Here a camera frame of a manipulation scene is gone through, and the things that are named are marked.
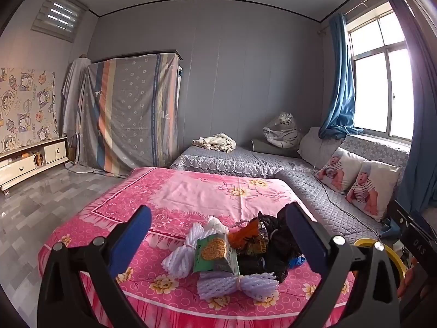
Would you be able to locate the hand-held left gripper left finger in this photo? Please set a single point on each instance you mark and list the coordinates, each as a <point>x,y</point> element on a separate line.
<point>131,242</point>

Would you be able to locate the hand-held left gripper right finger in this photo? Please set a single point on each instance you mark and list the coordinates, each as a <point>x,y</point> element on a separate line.
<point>307,239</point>

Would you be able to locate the small blue wrapper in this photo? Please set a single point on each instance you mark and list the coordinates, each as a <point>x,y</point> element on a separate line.
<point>295,262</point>

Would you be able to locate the yellow round bin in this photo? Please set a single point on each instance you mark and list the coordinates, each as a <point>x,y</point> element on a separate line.
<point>397,261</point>

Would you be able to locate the black plastic bag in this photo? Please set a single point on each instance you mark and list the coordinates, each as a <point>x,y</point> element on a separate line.
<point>273,246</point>

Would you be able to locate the orange snack wrapper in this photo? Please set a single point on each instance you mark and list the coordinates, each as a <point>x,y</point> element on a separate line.
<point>244,235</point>

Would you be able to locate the green snack packet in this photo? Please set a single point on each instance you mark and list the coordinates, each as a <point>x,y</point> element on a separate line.
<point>213,252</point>

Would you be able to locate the person's right hand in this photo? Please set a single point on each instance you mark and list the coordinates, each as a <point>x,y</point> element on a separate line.
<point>409,276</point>

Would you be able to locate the baby print pillow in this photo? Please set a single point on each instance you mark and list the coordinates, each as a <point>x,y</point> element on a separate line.
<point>372,188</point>
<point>338,170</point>

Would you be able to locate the pink floral blanket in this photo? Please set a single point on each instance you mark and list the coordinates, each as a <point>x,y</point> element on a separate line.
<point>191,191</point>

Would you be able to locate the grey pillow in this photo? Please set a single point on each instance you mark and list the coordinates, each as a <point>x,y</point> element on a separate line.
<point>317,147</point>

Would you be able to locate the flat grey cushion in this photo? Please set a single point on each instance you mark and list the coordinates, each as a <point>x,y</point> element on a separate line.
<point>269,148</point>

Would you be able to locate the plush tiger in plastic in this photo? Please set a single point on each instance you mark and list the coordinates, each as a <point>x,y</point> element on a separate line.
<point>283,129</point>

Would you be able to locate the dark blue curtain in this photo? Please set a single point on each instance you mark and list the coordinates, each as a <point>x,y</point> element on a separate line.
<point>423,126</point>

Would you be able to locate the white low cabinet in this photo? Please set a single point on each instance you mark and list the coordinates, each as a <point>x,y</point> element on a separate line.
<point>27,165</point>

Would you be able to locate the beige cloth pile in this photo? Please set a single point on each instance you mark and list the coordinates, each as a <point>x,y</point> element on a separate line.
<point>215,142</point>

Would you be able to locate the striped floral cloth cover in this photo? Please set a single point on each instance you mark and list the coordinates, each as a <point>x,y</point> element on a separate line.
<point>129,109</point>

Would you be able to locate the light blue curtain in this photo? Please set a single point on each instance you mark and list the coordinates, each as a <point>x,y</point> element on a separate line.
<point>339,85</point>

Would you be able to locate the white hanging cloth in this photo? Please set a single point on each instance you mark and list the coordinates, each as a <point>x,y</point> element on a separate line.
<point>73,92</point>

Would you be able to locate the window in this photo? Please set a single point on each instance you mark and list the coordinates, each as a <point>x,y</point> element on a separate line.
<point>379,85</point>

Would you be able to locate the grey window blind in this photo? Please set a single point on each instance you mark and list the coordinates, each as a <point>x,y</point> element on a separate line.
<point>59,15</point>

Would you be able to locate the cartoon print wall sheet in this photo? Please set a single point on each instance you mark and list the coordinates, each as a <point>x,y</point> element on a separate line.
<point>24,109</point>

